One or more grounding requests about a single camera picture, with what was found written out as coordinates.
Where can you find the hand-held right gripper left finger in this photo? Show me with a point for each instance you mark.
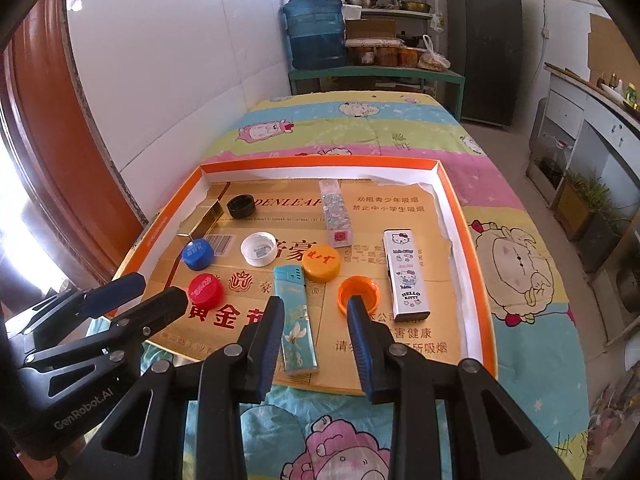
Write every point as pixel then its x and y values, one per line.
pixel 265 350

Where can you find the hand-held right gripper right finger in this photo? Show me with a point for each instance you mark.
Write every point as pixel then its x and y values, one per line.
pixel 362 340

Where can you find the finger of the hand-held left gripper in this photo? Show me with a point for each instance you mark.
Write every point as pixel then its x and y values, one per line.
pixel 117 287
pixel 165 305

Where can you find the teal flower print lighter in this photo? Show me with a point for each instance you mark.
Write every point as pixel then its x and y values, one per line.
pixel 300 330

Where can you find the red bottle cap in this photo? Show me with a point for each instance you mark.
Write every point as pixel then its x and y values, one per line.
pixel 205 288

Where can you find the orange bottle cap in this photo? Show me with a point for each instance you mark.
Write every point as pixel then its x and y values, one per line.
pixel 367 287

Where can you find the blue bottle cap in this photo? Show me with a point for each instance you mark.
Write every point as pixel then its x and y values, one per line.
pixel 197 252

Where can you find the white cartoon cat lighter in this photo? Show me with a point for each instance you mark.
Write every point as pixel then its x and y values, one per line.
pixel 406 275

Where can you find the yellow-orange bottle cap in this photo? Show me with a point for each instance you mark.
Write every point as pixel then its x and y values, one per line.
pixel 322 262

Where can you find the small gold box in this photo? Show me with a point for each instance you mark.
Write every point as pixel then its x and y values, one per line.
pixel 202 220

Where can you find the white bottle cap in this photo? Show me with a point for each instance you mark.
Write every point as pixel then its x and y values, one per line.
pixel 258 249

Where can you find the black bottle cap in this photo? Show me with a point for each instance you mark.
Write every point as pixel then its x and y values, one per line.
pixel 240 206

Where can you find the clear plastic glitter box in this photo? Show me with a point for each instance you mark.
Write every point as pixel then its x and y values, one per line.
pixel 336 212

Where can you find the shallow orange-rimmed cardboard box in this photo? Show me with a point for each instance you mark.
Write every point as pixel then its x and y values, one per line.
pixel 380 200

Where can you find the cartoon printed blanket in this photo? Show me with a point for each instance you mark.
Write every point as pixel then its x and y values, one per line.
pixel 350 125

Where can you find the plant in yellow pot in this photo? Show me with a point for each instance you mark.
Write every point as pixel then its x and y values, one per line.
pixel 580 205

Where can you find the green table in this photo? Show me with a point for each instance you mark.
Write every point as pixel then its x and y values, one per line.
pixel 375 77

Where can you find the plant in dark pot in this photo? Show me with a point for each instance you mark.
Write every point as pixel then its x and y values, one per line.
pixel 602 232

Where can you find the clear container of orange food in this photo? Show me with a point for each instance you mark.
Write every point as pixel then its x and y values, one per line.
pixel 360 52
pixel 407 55
pixel 387 55

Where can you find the plastic bag of food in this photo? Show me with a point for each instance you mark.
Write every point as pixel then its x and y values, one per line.
pixel 432 57

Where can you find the black frying pan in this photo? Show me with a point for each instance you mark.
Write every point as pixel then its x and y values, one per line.
pixel 410 38

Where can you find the brown cardboard box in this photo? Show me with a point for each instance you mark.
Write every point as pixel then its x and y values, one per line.
pixel 371 27

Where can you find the blue water jug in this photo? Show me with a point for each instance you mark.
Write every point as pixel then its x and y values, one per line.
pixel 315 30

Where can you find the dark grey refrigerator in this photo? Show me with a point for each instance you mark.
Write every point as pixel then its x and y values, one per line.
pixel 482 45

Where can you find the white kitchen counter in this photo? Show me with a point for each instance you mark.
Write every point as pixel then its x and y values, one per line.
pixel 600 125

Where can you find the white paper box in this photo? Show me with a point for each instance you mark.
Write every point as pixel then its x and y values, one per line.
pixel 352 12

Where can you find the wooden board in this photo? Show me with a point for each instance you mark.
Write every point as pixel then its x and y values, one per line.
pixel 567 72

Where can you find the brass metal bowl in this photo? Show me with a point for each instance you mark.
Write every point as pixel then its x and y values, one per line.
pixel 415 6

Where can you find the yellow-green bottle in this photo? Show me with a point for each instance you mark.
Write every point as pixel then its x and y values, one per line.
pixel 631 95

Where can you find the red wooden door frame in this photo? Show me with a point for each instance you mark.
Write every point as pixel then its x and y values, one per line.
pixel 50 135

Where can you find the cardboard wall sheets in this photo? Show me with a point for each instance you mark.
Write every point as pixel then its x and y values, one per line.
pixel 607 42

